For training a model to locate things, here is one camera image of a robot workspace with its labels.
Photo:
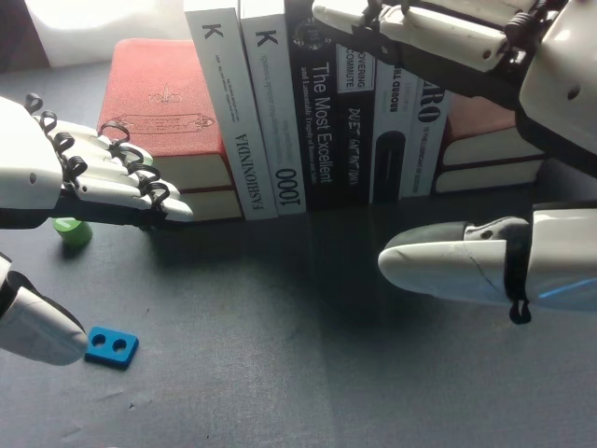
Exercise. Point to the blue two-hole block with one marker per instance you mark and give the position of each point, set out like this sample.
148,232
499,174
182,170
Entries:
112,347

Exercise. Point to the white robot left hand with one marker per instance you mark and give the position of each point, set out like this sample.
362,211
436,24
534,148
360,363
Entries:
28,168

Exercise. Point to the white backdrop sheet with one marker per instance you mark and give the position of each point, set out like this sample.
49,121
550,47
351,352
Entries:
93,23

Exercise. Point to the white FASHIONINDIA book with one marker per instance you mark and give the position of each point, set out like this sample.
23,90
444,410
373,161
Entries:
233,116

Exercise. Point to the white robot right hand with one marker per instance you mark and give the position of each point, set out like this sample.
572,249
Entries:
559,70

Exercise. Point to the black and white book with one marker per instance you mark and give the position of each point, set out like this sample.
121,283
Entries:
389,154

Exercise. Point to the white 1000 book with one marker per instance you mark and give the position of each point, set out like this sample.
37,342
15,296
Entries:
280,116

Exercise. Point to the white FARO book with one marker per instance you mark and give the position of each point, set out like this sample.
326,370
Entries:
426,149

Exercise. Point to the black The Most Excellent book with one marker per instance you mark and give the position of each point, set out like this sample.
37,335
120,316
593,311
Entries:
317,140

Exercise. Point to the green cylinder block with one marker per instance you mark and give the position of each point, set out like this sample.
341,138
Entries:
74,233

